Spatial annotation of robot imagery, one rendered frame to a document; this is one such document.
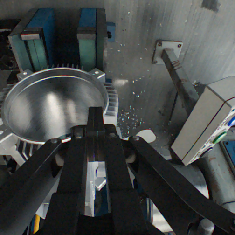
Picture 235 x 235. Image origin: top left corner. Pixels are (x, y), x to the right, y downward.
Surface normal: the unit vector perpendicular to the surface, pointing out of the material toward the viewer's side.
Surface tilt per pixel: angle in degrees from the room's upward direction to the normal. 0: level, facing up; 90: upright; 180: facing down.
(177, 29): 0
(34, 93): 47
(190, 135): 66
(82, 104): 25
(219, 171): 90
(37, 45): 0
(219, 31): 0
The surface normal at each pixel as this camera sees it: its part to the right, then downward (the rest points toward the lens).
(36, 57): 0.09, 0.76
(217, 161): 0.08, -0.64
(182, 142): -0.87, 0.32
